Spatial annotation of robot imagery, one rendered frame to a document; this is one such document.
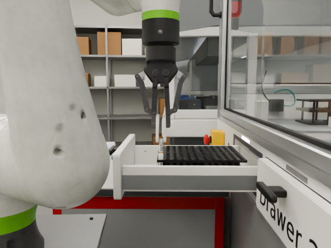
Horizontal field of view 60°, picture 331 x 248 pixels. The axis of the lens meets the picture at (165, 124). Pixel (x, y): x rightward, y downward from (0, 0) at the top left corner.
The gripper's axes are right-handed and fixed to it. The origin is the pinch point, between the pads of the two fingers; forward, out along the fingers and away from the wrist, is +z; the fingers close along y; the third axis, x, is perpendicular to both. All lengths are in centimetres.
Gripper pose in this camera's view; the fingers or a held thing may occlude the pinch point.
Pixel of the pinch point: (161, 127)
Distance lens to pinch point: 73.2
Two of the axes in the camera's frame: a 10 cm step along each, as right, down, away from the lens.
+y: -10.0, 0.0, 0.1
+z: 0.0, 9.9, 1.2
